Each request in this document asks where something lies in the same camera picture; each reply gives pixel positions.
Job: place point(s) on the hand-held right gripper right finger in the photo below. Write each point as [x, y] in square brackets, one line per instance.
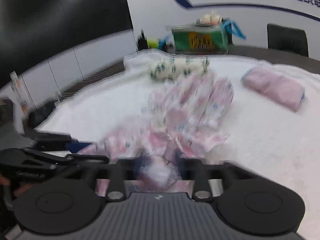
[181, 167]

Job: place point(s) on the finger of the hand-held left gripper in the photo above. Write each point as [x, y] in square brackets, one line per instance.
[52, 138]
[82, 160]

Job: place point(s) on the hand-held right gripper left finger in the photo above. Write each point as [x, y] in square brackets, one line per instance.
[138, 168]

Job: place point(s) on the pink floral garment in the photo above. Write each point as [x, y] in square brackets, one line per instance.
[195, 110]

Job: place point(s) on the person's left hand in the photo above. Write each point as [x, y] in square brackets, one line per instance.
[21, 190]

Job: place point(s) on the dark cloth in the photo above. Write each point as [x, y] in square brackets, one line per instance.
[41, 115]

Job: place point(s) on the clear bottle with orange label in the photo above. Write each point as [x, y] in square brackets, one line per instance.
[20, 92]

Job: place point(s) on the white terry towel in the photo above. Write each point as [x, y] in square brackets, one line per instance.
[262, 135]

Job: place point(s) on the cream garment with green flowers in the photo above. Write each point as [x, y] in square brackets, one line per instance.
[175, 67]

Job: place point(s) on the pink dotted garment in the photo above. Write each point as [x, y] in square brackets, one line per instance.
[272, 87]

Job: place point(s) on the yellow-green item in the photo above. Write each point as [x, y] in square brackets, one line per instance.
[153, 43]

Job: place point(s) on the black handheld radio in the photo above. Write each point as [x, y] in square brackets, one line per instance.
[142, 42]

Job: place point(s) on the cream cloth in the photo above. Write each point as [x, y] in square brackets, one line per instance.
[211, 18]

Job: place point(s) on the black office chair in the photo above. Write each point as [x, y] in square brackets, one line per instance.
[287, 40]

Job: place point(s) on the black wall screen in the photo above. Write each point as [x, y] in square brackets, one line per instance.
[62, 12]

